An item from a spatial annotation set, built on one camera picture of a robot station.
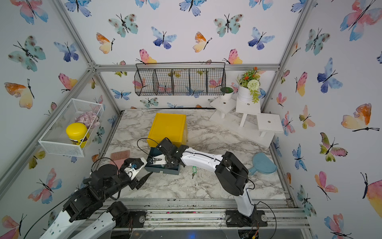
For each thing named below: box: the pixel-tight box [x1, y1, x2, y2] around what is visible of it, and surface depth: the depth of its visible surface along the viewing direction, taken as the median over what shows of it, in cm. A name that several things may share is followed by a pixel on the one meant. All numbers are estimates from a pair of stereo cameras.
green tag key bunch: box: [191, 165, 197, 180], surface depth 93 cm
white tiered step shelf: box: [208, 97, 285, 148], surface depth 106 cm
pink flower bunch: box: [75, 111, 101, 129], surface depth 71 cm
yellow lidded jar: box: [65, 122, 91, 149], surface depth 66 cm
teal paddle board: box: [249, 152, 278, 175], surface depth 96 cm
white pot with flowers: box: [235, 66, 261, 104], surface depth 87 cm
